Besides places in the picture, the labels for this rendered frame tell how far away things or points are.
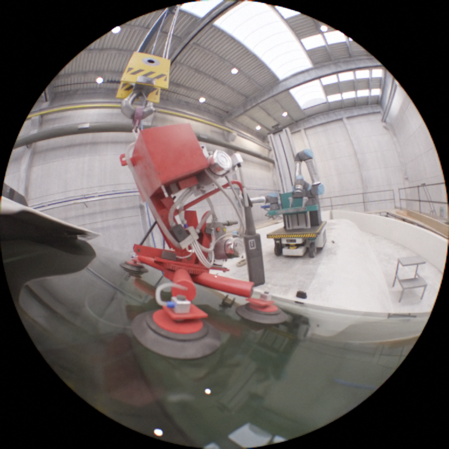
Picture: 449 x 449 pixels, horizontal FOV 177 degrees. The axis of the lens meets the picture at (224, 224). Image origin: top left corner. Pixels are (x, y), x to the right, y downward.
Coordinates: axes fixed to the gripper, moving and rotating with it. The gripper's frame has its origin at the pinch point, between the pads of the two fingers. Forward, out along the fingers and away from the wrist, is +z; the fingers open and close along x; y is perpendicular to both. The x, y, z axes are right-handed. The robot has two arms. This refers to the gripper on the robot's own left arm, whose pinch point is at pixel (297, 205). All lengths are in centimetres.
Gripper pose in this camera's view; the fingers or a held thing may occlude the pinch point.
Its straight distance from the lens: 143.4
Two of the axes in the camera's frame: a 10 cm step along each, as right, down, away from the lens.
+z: -2.4, 9.7, -0.8
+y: -7.6, -2.4, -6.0
